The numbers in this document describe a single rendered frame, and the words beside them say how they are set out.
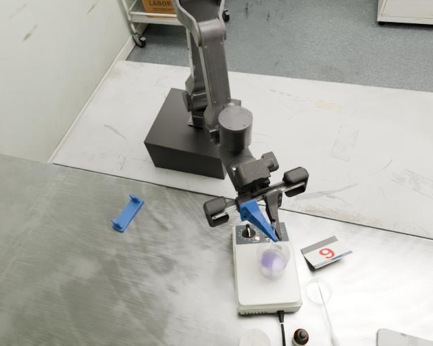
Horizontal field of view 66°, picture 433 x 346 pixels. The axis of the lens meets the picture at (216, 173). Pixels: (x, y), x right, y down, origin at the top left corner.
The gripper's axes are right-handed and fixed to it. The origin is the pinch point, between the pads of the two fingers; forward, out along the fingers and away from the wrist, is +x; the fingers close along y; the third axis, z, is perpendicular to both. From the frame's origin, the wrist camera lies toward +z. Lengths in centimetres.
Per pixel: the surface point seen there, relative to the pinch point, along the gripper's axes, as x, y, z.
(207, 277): -3.1, -13.3, -25.7
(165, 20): -220, 19, -95
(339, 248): 2.6, 16.7, -23.4
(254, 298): 6.9, -5.9, -16.8
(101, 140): -56, -30, -26
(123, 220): -25.0, -28.9, -24.9
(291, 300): 9.7, 0.5, -16.8
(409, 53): -126, 171, -117
